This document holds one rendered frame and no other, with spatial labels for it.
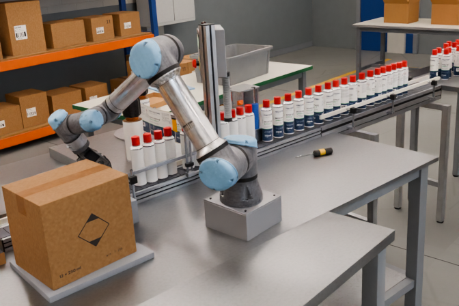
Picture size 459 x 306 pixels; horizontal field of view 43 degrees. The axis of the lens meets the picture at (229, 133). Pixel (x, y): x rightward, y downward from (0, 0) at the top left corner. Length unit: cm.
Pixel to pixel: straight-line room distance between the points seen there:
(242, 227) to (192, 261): 21
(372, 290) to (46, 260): 109
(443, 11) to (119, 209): 615
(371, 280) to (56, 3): 570
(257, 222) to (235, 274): 26
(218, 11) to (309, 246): 725
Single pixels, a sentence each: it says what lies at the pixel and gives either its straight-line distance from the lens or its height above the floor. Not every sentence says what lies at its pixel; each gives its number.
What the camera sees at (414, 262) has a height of 31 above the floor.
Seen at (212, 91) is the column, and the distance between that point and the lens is 231.
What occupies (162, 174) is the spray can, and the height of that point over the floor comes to 90.
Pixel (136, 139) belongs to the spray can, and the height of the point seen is 108.
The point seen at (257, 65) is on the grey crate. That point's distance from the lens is 463.
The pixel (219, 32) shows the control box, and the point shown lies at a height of 146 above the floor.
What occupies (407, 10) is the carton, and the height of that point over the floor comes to 94.
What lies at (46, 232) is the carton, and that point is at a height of 104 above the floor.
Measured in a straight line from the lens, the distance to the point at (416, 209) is 282.
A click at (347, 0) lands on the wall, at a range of 1058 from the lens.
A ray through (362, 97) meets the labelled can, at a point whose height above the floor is 95.
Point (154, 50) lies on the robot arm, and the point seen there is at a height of 148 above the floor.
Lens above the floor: 176
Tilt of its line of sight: 17 degrees down
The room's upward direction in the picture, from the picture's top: 3 degrees counter-clockwise
